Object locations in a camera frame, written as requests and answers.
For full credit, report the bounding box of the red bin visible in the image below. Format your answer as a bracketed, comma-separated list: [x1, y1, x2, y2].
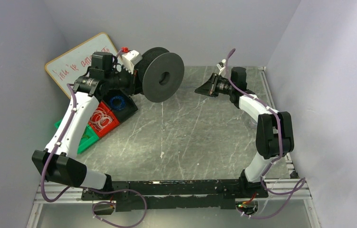
[88, 102, 120, 138]

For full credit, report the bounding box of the blue cable in bin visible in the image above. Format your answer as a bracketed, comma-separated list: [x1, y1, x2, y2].
[109, 95, 128, 111]

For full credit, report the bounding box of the whiteboard with red writing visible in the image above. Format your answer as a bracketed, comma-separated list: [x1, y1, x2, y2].
[45, 32, 117, 98]

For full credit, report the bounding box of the green bin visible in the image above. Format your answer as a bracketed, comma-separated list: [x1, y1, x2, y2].
[54, 119, 101, 155]

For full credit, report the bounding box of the black spool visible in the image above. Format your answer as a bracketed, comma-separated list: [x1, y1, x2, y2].
[135, 47, 184, 103]

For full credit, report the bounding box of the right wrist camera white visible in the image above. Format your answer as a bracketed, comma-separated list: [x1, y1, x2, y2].
[216, 59, 227, 77]

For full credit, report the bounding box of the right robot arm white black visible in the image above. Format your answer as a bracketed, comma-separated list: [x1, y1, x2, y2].
[195, 67, 294, 183]

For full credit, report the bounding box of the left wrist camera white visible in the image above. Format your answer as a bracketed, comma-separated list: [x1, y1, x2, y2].
[121, 47, 143, 75]

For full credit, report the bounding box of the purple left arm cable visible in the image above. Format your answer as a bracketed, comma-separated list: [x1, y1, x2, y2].
[39, 48, 147, 228]

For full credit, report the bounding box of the black bin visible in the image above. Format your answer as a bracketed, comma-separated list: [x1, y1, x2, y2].
[103, 90, 138, 123]

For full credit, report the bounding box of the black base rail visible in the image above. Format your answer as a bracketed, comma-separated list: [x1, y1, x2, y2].
[81, 172, 268, 212]

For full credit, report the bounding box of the white cable coil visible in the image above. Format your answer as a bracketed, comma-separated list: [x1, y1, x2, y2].
[89, 107, 114, 129]

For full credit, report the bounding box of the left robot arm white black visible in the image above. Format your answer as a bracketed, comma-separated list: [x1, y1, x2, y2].
[32, 50, 142, 191]

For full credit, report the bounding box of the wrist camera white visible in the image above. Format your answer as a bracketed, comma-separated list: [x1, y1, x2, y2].
[121, 47, 143, 75]
[216, 59, 227, 77]

